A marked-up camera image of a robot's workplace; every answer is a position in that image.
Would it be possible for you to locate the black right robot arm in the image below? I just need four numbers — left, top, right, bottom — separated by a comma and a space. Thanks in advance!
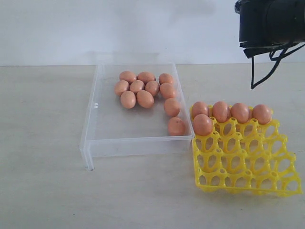
234, 0, 305, 59

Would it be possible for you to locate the brown egg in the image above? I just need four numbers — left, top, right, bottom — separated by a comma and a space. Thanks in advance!
252, 104, 272, 125
137, 71, 156, 84
212, 101, 231, 123
120, 91, 136, 109
145, 81, 160, 97
158, 73, 174, 85
136, 90, 154, 109
160, 83, 176, 99
231, 103, 250, 124
129, 80, 145, 94
114, 80, 130, 96
119, 71, 137, 84
163, 98, 181, 117
193, 114, 213, 136
191, 101, 209, 118
167, 117, 185, 136

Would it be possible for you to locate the clear plastic storage box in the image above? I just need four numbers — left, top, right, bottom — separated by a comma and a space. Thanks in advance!
80, 52, 194, 170

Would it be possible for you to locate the yellow plastic egg tray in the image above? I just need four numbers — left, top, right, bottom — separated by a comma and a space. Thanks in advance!
192, 117, 303, 197

